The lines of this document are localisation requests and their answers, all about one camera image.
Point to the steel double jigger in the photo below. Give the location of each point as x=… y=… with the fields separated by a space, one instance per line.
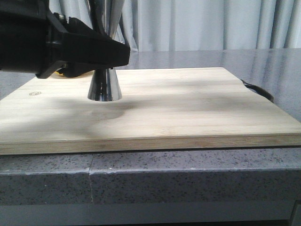
x=105 y=16

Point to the grey curtain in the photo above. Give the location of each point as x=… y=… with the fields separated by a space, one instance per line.
x=182 y=25

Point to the wooden cutting board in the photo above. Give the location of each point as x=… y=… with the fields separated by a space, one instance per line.
x=159 y=109

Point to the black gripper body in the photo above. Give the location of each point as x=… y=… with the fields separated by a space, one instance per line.
x=29 y=38

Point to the black cutting board handle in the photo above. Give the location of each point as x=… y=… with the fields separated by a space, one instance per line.
x=259 y=91

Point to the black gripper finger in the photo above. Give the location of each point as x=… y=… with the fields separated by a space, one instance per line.
x=84 y=50

